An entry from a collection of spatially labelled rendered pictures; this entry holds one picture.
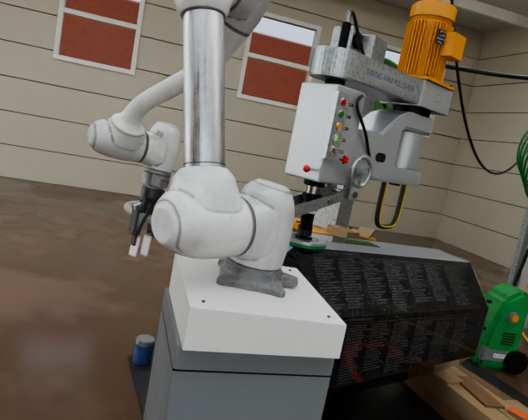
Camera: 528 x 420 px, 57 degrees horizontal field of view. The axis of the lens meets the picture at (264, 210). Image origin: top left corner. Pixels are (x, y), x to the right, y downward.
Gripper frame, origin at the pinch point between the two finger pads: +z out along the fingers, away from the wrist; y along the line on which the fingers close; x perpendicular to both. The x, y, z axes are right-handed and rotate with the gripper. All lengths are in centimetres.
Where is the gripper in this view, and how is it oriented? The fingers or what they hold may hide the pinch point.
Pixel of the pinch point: (140, 246)
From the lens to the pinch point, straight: 166.7
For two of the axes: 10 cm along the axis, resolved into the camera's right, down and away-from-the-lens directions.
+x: -8.2, -2.6, 5.0
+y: 5.1, 0.5, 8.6
